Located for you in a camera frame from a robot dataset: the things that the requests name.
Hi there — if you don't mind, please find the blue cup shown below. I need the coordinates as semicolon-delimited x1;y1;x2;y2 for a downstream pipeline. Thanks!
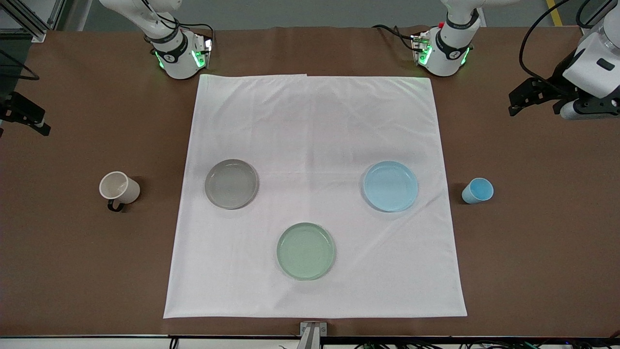
461;177;495;205

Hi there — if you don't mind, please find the white mug with black handle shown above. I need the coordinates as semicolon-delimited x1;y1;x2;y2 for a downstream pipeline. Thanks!
99;171;141;212

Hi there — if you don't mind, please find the blue plate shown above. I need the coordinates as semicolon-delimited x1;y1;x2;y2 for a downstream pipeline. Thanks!
363;161;419;213

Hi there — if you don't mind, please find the gray plate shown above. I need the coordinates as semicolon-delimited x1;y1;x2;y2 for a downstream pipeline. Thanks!
204;159;259;210

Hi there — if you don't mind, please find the green plate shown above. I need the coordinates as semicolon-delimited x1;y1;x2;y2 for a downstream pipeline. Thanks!
277;222;336;281

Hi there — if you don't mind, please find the white cloth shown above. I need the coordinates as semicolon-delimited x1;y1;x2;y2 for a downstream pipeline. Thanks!
163;74;468;319

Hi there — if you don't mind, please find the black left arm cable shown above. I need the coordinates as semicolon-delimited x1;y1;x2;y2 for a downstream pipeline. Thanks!
519;0;608;85

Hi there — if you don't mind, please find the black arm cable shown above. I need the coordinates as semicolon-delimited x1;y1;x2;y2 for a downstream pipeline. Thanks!
519;0;608;85
0;48;40;81

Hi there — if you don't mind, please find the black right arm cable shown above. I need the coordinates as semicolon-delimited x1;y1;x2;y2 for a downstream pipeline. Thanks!
0;48;40;81

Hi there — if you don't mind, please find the black base cable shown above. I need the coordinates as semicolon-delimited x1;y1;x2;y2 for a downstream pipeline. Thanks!
372;24;418;51
140;0;215;44

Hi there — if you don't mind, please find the metal bracket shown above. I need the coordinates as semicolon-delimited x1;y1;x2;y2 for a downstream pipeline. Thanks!
300;321;328;349

